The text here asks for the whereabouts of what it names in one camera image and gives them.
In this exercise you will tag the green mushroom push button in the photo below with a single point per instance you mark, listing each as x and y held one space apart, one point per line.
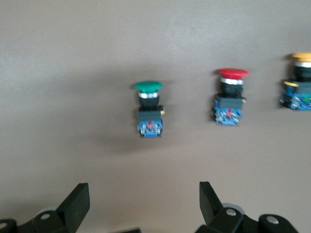
149 116

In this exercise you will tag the yellow mushroom push button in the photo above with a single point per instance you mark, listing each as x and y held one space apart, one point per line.
297 94

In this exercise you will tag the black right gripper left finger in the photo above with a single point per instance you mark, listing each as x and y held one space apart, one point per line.
73 206

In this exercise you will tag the brown table cover sheet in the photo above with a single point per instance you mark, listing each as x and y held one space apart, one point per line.
73 48

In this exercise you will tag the red mushroom push button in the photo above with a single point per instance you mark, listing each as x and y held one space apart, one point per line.
228 106

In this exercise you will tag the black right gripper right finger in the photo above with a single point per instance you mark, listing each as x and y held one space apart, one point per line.
211 206

